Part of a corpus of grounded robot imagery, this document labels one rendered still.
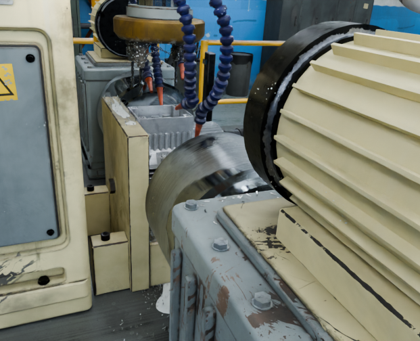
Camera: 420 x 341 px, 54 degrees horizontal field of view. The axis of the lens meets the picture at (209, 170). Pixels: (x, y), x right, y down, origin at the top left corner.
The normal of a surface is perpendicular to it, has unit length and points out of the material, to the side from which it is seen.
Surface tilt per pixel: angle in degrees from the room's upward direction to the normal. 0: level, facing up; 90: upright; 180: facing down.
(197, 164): 32
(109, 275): 90
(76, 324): 0
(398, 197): 85
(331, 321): 0
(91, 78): 90
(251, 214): 0
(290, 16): 90
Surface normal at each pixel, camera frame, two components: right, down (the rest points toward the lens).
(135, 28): -0.36, 0.35
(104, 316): 0.06, -0.92
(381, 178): -0.92, 0.03
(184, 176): -0.59, -0.60
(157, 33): 0.09, 0.40
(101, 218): 0.37, 0.39
